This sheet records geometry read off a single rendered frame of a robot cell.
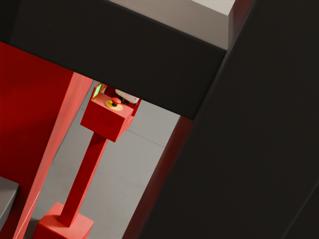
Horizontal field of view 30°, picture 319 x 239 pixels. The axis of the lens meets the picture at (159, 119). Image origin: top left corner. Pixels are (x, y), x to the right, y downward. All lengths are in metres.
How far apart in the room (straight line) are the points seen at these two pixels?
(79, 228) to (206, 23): 2.30
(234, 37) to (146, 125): 3.59
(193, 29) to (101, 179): 2.88
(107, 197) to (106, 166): 0.29
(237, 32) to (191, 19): 0.05
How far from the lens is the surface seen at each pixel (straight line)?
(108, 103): 2.37
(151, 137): 3.93
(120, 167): 3.50
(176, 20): 0.49
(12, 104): 0.99
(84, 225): 2.79
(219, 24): 0.53
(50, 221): 2.74
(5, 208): 1.00
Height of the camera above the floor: 1.84
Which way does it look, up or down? 26 degrees down
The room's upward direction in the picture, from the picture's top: 25 degrees clockwise
